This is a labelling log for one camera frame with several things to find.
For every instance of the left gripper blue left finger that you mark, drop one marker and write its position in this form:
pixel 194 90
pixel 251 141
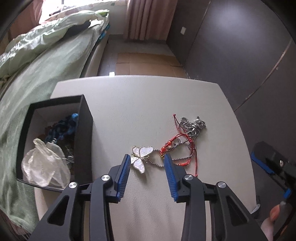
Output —
pixel 64 220

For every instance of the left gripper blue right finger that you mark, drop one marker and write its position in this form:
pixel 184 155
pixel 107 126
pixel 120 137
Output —
pixel 230 220

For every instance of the black jewelry box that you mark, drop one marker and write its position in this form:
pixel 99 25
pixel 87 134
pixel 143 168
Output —
pixel 43 114

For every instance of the person's right hand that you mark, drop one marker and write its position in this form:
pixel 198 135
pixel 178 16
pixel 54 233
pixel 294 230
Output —
pixel 268 223

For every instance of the clear plastic bag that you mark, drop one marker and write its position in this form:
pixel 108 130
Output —
pixel 45 165

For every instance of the white butterfly brooch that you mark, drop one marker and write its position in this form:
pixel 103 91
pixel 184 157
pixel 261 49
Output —
pixel 138 156

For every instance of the green bed sheet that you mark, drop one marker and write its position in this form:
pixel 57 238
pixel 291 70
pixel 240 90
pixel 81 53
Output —
pixel 36 82

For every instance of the brown cardboard floor sheet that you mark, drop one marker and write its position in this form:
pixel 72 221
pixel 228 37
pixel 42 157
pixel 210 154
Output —
pixel 148 64

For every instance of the pink curtain right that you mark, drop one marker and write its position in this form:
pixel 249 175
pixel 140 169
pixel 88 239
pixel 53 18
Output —
pixel 149 19

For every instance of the pale green duvet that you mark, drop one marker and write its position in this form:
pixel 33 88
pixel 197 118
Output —
pixel 26 47

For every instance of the black garment on bed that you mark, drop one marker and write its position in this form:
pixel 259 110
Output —
pixel 76 29

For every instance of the floral window seat cushion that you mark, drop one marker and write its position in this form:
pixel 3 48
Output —
pixel 90 5

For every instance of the white wall switch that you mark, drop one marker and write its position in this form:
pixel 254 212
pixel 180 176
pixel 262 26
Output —
pixel 183 30

